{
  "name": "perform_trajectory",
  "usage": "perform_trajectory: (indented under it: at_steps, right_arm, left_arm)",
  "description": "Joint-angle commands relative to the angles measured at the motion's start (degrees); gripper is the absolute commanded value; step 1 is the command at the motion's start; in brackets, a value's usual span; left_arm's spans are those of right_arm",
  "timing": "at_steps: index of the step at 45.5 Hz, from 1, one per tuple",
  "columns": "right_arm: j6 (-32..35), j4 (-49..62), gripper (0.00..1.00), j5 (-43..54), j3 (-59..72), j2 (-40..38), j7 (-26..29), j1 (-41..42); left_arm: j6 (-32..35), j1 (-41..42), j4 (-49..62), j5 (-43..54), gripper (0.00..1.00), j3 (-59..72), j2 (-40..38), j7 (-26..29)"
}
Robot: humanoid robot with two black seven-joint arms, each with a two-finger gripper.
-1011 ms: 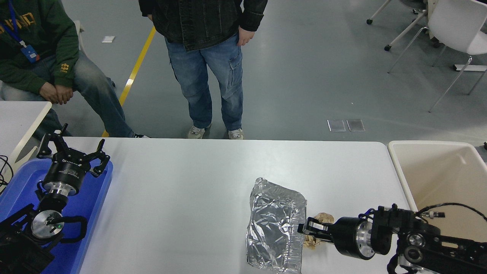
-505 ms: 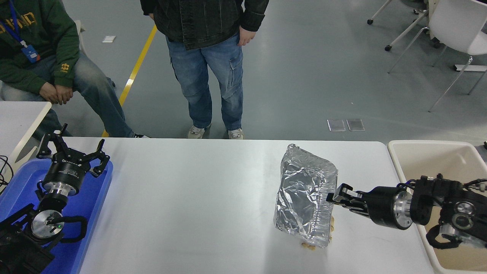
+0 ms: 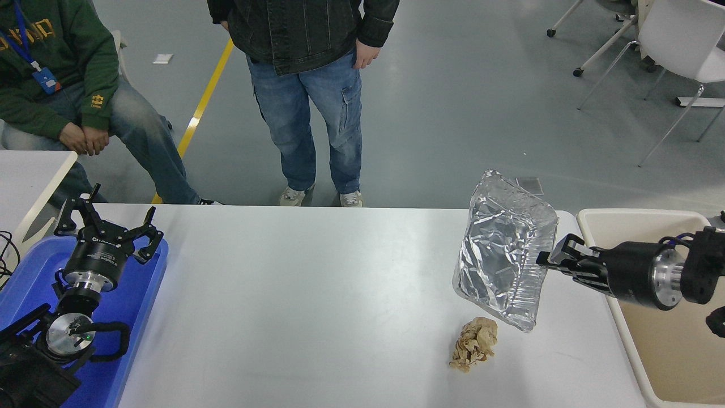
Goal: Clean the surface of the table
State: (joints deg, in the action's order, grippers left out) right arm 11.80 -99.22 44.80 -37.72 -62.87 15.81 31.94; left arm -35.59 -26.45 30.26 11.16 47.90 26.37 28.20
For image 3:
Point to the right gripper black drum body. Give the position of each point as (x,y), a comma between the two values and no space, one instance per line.
(628,269)

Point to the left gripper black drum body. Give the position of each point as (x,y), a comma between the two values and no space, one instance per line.
(99,259)

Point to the foil tray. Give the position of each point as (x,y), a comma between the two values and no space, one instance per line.
(504,249)

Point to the tan paper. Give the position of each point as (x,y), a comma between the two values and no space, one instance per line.
(473,343)

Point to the person's left hand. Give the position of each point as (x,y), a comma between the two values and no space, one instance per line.
(97,139)
(365,56)

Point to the blue plastic tray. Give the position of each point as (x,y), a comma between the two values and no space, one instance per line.
(136,306)

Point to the white side table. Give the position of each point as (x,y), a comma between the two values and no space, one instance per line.
(28,175)

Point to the clear floor plate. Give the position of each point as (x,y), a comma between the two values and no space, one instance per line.
(532,184)

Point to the person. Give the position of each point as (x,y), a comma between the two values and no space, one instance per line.
(130,124)
(306,113)

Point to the large pale plastic bin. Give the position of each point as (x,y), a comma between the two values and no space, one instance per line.
(679,362)

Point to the white chair with casters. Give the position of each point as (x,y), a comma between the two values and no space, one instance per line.
(577,71)

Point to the white floor bar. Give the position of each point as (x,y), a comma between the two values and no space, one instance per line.
(702,101)

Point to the white chair with metal legs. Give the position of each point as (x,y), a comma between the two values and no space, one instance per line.
(679,34)

